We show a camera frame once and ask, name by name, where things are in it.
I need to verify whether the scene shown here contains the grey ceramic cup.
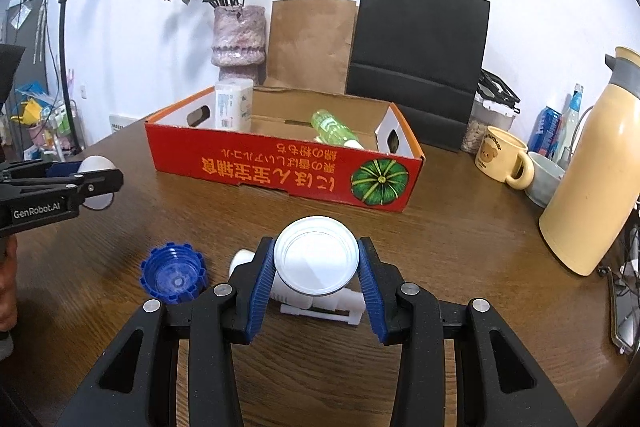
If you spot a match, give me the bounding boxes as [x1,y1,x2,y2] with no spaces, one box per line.
[523,151,566,209]

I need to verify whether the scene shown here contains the black lamp stand pole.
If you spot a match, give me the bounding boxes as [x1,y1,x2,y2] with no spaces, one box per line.
[56,0,92,154]

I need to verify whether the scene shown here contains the green spray bottle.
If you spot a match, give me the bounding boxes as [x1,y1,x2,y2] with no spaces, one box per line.
[310,108,366,152]

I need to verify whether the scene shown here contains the brown paper bag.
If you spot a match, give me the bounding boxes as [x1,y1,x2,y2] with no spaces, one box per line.
[263,0,359,96]

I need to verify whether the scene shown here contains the white wall socket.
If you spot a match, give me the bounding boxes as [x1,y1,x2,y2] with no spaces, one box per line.
[108,115,137,134]

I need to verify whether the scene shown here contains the red cardboard box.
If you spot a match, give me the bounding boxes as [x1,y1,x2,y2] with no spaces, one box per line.
[144,85,426,214]

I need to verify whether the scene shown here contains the clear spray bottle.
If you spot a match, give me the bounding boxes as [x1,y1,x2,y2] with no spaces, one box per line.
[557,82,586,168]

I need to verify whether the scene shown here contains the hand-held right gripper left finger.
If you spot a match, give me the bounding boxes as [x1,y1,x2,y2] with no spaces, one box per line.
[57,236,278,427]

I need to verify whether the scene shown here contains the white spray bottle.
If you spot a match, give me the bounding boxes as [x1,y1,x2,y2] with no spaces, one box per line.
[229,247,364,326]

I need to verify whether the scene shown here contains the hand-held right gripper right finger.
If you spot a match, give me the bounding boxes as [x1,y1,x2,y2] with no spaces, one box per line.
[356,236,578,427]

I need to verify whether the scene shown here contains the white round lid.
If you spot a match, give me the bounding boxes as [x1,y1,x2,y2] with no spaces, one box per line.
[273,216,361,297]

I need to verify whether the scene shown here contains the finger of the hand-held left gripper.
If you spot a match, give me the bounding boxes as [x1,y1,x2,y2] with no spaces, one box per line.
[0,158,86,184]
[0,168,125,208]

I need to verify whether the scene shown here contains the cream thermos jug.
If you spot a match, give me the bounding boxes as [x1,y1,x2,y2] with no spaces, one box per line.
[538,46,640,277]

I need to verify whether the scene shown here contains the clear jar with black lid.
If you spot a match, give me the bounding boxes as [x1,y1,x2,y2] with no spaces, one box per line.
[459,69,522,156]

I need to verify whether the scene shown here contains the white labelled plastic container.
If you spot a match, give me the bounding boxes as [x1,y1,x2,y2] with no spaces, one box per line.
[214,77,255,132]

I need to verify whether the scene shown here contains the metal-framed glasses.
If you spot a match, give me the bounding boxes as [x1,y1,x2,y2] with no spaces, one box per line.
[607,227,640,356]

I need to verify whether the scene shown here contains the blue ribbed bottle cap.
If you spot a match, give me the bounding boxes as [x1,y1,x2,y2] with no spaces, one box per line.
[139,244,209,306]

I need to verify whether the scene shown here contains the small white ribbed cap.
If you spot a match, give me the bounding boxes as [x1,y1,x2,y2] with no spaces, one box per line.
[79,155,121,212]

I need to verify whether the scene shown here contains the black paper bag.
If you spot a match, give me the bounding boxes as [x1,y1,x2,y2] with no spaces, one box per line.
[345,0,491,153]

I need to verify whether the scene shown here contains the person's left hand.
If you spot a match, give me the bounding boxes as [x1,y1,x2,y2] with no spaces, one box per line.
[0,237,19,333]

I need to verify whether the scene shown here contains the yellow bear mug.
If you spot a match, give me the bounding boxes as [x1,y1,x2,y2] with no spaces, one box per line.
[473,125,536,190]

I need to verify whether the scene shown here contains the blue drink can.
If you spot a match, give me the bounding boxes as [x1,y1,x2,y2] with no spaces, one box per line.
[527,105,562,158]

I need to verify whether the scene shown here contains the yellow plastic toy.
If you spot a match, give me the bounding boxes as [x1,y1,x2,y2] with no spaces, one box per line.
[10,99,45,128]

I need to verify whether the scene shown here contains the pink textured vase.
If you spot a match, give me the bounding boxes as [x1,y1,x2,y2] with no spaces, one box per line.
[210,5,268,86]

